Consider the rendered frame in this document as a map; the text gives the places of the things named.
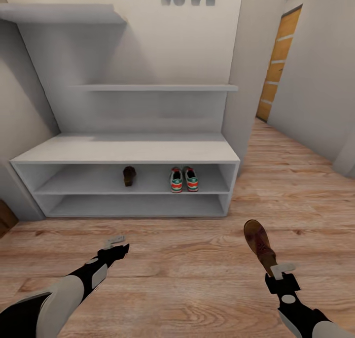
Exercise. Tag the sandal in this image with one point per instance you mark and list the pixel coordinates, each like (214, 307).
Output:
(129, 172)
(257, 240)

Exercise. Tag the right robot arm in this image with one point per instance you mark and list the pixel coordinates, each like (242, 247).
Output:
(301, 320)

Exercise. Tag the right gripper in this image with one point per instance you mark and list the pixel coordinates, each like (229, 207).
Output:
(288, 280)

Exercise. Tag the gym shoe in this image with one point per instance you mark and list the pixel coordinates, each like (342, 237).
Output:
(175, 178)
(191, 178)

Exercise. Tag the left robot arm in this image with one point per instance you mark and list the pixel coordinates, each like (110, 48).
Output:
(43, 313)

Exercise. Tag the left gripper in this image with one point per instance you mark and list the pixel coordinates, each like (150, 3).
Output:
(115, 253)

